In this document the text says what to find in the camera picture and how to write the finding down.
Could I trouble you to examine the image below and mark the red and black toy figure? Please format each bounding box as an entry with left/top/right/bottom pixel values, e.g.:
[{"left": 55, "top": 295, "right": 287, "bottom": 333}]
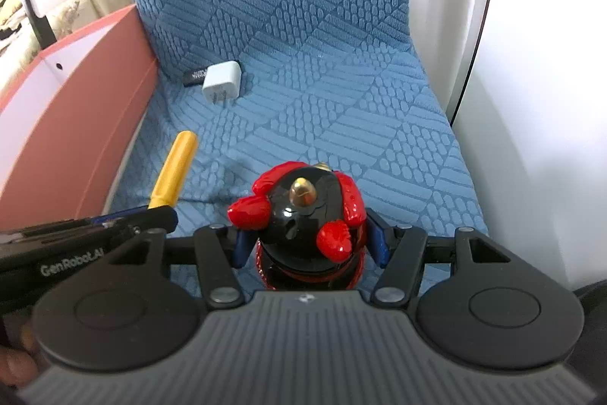
[{"left": 228, "top": 161, "right": 367, "bottom": 292}]

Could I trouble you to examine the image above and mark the yellow handled screwdriver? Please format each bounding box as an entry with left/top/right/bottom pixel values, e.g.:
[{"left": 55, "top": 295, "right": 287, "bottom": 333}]
[{"left": 147, "top": 130, "right": 199, "bottom": 211}]

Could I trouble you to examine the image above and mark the black fabric tag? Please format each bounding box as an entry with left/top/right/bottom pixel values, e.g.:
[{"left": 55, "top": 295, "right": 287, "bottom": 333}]
[{"left": 183, "top": 66, "right": 209, "bottom": 87}]

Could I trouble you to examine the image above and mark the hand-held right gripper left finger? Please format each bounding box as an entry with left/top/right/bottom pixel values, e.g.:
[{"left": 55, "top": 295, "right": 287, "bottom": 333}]
[{"left": 107, "top": 222, "right": 254, "bottom": 310}]

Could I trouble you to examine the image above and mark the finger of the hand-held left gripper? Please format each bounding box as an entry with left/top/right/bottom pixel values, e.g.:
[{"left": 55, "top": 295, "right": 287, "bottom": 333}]
[{"left": 90, "top": 206, "right": 178, "bottom": 241}]

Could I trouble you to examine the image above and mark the blue textured chair cover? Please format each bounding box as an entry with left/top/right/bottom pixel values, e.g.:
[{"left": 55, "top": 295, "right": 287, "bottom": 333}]
[{"left": 108, "top": 0, "right": 489, "bottom": 292}]

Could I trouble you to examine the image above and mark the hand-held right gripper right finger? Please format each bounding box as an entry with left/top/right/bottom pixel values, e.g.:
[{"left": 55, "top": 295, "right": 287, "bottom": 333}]
[{"left": 367, "top": 210, "right": 515, "bottom": 310}]

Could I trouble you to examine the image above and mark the pink cardboard box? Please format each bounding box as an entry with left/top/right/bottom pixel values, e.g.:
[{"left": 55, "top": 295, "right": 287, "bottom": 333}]
[{"left": 0, "top": 4, "right": 160, "bottom": 226}]

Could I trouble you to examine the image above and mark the person's left hand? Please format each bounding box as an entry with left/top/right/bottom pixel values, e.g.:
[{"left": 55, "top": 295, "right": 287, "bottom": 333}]
[{"left": 0, "top": 324, "right": 42, "bottom": 389}]

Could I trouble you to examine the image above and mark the small white charger plug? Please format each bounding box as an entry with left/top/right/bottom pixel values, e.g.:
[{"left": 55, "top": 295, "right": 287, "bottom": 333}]
[{"left": 201, "top": 60, "right": 242, "bottom": 105}]

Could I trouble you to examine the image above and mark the white wardrobe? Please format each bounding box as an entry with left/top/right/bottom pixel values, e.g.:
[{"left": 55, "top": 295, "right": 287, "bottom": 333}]
[{"left": 408, "top": 0, "right": 607, "bottom": 292}]

